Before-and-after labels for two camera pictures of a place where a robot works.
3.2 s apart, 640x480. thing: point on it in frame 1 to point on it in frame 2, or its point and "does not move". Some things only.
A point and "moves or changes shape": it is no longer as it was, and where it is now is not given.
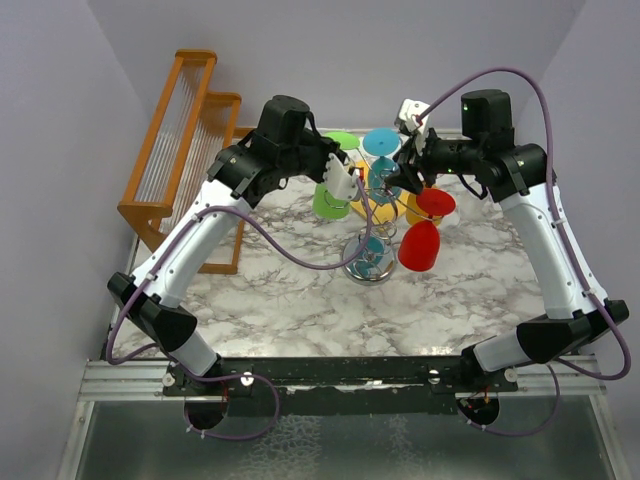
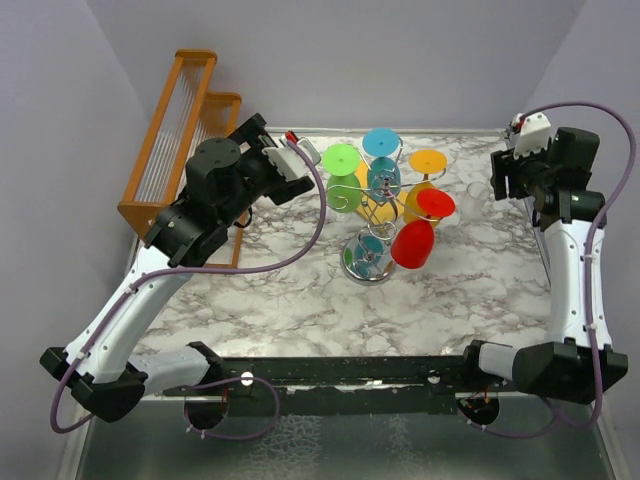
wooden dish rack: x=191 y=128 does not move
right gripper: x=408 y=177 to x=505 y=165
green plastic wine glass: x=328 y=204 moves or changes shape
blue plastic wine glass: x=382 y=142 does not move
